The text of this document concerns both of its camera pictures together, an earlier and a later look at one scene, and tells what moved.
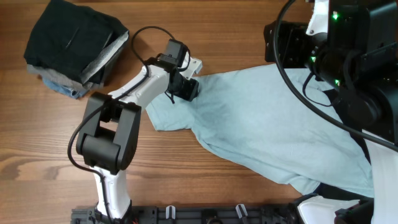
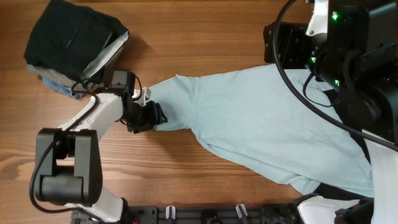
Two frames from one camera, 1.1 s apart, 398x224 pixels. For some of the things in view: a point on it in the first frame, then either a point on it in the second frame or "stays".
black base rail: [239, 214] stays
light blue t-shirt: [262, 117] stays
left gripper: [191, 91] to [155, 114]
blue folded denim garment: [67, 91] stays
